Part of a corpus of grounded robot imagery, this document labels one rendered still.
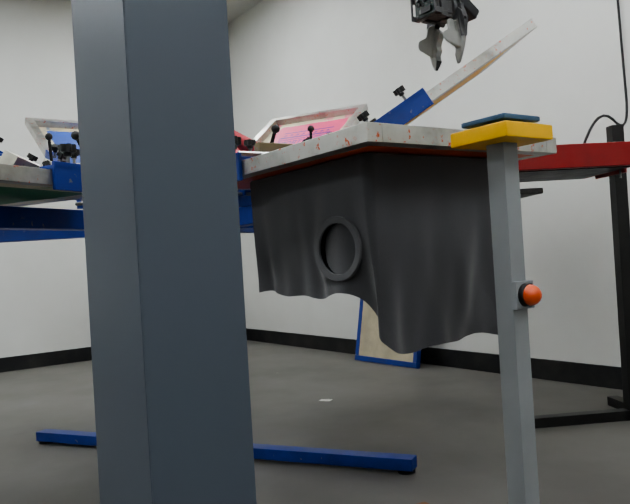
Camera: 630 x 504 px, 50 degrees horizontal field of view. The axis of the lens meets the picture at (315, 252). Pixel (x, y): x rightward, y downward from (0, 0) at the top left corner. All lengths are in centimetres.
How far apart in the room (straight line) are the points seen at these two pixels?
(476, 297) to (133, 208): 92
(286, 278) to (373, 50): 342
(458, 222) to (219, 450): 78
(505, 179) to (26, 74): 515
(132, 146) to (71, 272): 494
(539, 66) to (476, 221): 240
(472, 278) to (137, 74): 93
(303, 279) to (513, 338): 58
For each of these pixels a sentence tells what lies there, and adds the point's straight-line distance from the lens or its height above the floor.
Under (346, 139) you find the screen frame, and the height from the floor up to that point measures 97.
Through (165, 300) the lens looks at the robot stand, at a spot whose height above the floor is 69.
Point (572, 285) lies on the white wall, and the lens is 378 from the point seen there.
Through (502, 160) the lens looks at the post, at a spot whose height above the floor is 89.
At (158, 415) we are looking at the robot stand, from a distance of 102.
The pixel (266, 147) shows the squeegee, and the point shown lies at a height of 104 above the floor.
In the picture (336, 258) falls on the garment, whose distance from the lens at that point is 151.
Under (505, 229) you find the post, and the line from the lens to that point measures 126.
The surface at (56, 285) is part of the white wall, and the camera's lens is 589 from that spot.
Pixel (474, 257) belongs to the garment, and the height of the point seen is 72.
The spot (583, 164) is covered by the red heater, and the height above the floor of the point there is 103.
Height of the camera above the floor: 74
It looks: level
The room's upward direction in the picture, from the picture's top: 3 degrees counter-clockwise
